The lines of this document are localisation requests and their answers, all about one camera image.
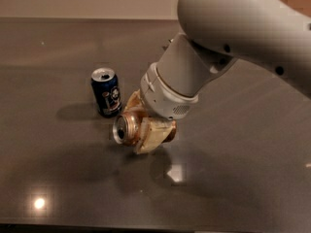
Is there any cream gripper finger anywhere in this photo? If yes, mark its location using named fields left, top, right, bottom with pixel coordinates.
left=134, top=117, right=176, bottom=154
left=123, top=90, right=148, bottom=117

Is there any orange soda can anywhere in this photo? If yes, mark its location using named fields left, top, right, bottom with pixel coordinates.
left=112, top=111, right=178, bottom=147

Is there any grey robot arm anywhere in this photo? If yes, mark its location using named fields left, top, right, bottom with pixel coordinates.
left=113, top=0, right=311, bottom=154

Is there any blue soda can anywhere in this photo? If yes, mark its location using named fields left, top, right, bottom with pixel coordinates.
left=91, top=68, right=122, bottom=117

